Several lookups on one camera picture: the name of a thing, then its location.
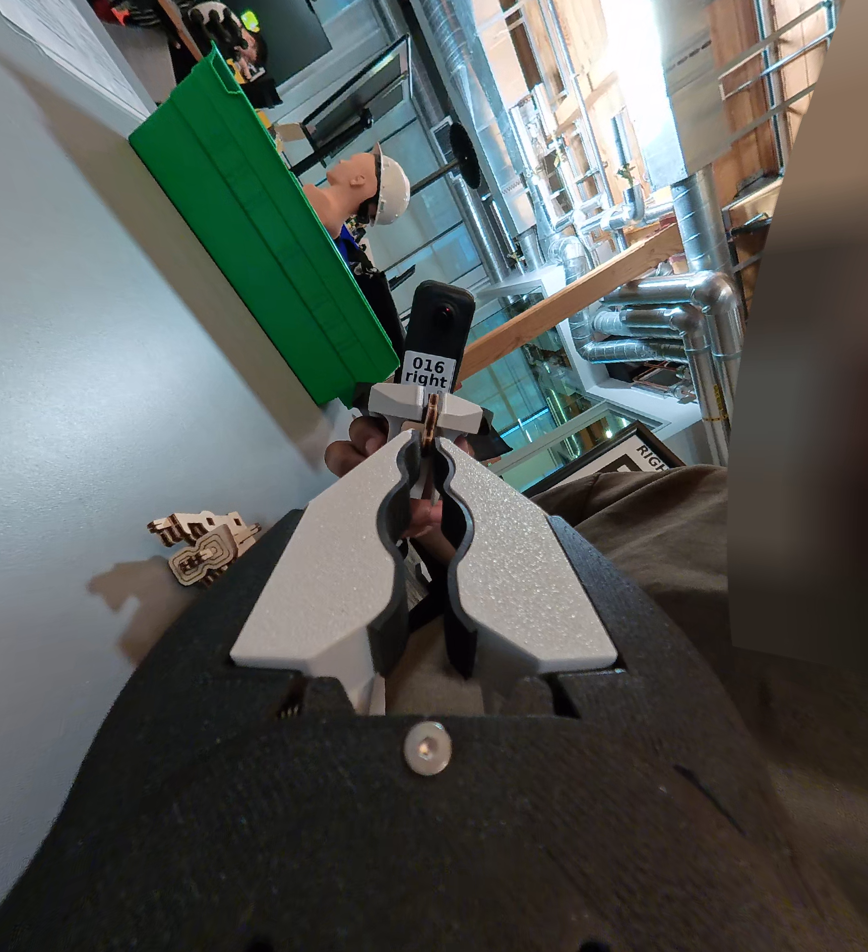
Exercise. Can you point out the mannequin bust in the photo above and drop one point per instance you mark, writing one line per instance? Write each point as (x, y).
(337, 186)

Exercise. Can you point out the wooden puzzle model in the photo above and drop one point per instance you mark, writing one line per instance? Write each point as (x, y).
(207, 554)

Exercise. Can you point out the black disc stand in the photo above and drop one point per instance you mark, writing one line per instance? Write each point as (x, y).
(466, 149)

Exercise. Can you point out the green plastic bin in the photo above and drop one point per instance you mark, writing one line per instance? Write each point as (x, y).
(255, 223)

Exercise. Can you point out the black framed sign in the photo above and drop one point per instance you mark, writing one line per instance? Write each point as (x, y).
(627, 454)

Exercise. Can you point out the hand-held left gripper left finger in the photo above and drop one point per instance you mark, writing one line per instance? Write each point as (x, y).
(307, 587)

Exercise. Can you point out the white paper sheet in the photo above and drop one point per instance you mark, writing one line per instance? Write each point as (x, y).
(69, 37)

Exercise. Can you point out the person's right hand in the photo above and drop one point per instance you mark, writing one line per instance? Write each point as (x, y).
(352, 450)

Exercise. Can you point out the person's olive clothing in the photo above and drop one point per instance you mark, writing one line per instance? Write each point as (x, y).
(664, 535)

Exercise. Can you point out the corrugated silver duct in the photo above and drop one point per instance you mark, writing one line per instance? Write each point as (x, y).
(464, 111)

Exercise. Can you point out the wooden railing beam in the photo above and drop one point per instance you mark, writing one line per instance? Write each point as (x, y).
(553, 305)

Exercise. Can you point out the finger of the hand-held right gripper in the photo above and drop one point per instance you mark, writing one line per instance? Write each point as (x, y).
(464, 416)
(397, 405)

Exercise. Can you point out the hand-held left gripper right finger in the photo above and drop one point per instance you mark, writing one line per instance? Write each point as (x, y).
(531, 595)

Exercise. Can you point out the small wooden puzzle piece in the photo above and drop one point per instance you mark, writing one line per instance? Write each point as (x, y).
(429, 424)

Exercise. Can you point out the silver pipe bundle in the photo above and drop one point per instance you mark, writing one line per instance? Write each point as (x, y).
(702, 290)

